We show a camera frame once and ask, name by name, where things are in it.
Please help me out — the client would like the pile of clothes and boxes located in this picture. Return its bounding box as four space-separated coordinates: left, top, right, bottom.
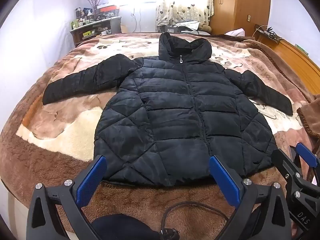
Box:
157 21 212 35

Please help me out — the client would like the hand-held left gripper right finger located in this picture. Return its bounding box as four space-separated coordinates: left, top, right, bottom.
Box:
209 155 293 240

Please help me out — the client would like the orange and black box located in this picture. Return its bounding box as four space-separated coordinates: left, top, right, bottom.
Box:
96 4 120 19

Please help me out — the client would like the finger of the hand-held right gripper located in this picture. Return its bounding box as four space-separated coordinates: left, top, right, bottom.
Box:
291 142 320 188
271 149 301 181

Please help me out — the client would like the wooden wardrobe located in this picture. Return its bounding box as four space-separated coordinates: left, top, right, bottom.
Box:
209 0 272 37

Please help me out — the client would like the vase of bare branches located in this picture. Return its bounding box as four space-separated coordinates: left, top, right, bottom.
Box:
81 0 113 22

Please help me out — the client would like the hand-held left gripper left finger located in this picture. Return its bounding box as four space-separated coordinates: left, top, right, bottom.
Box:
26 155 108 240

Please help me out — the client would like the dark cloth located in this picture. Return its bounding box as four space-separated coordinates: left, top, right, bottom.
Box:
91 214 163 240

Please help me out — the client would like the cream heart-print curtain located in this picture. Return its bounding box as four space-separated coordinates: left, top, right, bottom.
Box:
155 0 215 29

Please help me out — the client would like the brown printed plush blanket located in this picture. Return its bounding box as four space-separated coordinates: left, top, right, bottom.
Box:
0 32 320 240

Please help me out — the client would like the dark dressing table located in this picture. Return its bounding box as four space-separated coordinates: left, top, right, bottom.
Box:
69 16 122 48

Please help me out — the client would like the group of cosmetic bottles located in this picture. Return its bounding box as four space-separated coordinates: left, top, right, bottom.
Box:
71 7 95 29

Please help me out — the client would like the black cable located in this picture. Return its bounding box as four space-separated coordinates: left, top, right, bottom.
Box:
160 201 229 240

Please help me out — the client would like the wooden headboard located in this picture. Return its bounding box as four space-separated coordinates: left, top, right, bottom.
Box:
255 25 320 102

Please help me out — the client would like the black puffer jacket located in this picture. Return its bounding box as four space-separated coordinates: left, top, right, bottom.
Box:
42 32 293 187

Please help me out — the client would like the white pillow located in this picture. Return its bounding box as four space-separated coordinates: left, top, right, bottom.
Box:
225 28 245 37

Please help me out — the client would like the power strip with plugs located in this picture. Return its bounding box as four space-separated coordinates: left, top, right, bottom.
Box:
257 26 283 40

